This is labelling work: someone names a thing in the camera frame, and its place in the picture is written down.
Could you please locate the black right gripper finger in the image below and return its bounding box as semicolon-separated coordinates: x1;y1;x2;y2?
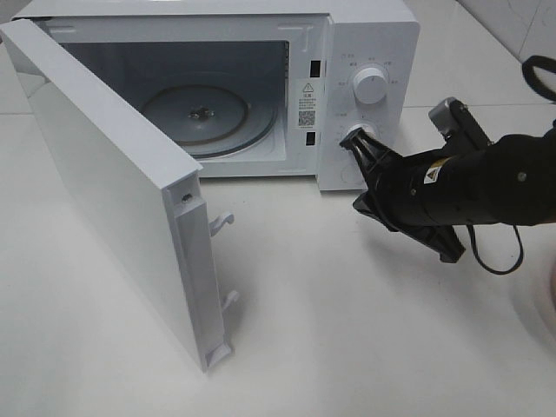
385;220;465;263
340;130;402;190

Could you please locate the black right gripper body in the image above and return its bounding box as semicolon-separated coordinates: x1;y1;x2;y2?
353;149;473;226

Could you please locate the white timer knob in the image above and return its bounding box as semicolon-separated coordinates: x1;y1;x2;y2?
346;122;380;140

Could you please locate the round white door release button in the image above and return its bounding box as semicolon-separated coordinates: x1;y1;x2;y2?
341;165;364;189

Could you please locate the pink round plate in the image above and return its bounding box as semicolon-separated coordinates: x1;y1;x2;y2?
544;262;556;321

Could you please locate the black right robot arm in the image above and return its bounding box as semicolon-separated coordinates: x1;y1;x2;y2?
340;128;555;263

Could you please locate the white upper power knob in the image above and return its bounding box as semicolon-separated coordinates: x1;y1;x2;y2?
352;65;388;104

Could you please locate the white microwave oven body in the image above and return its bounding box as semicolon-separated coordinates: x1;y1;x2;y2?
10;1;420;191

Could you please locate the glass microwave turntable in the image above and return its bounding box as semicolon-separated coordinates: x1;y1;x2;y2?
141;83;277;159

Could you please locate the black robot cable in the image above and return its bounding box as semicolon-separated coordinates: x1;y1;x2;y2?
467;223;524;275

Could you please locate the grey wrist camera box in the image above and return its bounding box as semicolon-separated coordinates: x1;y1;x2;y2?
428;97;493;156

